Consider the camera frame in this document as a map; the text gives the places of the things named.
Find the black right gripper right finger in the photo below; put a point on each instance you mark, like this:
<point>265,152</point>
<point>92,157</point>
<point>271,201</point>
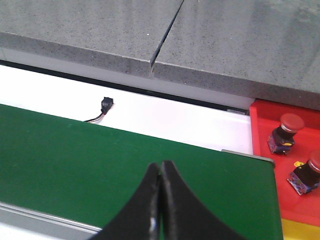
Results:
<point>185,217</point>

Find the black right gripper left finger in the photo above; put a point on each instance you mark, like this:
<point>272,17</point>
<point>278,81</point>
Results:
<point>139,219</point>

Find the green conveyor belt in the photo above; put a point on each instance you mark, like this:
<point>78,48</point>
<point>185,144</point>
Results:
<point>87,173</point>

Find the yellow tray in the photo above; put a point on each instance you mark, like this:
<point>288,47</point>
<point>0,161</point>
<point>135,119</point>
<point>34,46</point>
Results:
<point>293,230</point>

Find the red mushroom push button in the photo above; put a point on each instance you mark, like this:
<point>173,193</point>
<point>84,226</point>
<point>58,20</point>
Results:
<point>281,140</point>
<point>306,178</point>

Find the red object at right edge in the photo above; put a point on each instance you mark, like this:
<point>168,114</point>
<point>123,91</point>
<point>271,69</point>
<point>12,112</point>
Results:
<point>264,118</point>

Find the grey stone slab left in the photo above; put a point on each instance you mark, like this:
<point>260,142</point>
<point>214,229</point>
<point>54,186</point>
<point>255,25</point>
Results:
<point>118,35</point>

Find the grey stone slab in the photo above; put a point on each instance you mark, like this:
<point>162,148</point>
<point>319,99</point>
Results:
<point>260,49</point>
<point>118,35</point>

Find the grey stone slab right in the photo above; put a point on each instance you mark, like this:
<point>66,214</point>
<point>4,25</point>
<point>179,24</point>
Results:
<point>260,49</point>

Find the aluminium conveyor side rail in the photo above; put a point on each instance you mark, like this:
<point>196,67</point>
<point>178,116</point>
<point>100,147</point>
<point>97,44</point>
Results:
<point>45,224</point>

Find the black sensor connector with wires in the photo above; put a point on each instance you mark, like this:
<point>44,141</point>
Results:
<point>106,105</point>

